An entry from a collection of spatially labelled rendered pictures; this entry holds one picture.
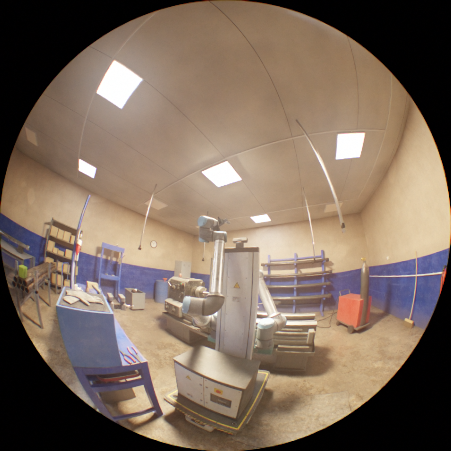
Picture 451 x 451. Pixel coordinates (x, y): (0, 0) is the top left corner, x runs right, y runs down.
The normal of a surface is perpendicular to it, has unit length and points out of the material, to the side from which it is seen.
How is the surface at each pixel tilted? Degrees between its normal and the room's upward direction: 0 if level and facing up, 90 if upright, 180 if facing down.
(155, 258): 90
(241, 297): 90
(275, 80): 180
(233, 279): 90
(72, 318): 90
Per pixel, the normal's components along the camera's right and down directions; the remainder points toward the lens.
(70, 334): 0.85, -0.13
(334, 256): -0.52, -0.31
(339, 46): -0.05, 0.94
